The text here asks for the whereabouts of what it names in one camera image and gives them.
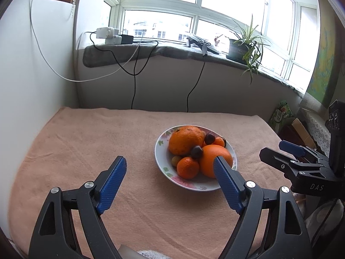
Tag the white lace cloth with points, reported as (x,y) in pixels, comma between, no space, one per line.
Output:
(318,129)

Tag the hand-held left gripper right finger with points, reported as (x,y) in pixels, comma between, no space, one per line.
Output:
(229,186)

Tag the red cardboard box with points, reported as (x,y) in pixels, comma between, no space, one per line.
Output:
(299,128)

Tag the dark red cherry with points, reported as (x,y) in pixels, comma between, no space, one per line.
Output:
(197,152)
(209,139)

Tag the smooth large orange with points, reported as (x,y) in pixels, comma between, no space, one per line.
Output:
(211,156)

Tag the floral white plate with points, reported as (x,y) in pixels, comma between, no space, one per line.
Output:
(161,153)

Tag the potted spider plant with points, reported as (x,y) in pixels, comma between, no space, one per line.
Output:
(237,50)

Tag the white panel board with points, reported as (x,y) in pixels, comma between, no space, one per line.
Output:
(32,72)

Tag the bumpy large orange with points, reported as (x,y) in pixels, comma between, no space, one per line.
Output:
(184,140)

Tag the black power adapter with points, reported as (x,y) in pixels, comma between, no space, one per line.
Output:
(126,39)

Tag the brown longan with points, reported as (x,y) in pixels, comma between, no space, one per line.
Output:
(175,161)

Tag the grey windowsill cloth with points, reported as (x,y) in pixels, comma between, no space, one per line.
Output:
(167,50)

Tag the white window frame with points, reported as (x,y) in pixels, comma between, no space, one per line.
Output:
(161,5)

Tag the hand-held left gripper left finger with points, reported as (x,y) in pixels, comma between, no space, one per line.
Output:
(111,186)

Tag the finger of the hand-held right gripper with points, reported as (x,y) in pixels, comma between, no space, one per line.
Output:
(289,145)
(275,157)

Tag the small mandarin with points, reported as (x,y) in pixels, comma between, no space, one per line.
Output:
(218,142)
(188,167)

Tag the wall map poster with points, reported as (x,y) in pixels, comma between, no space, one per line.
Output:
(323,67)

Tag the white power adapter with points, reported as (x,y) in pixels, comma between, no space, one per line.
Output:
(113,40)
(105,32)

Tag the green snack bag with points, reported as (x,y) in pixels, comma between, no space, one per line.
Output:
(280,113)

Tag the round white device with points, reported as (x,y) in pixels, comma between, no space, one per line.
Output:
(194,38)

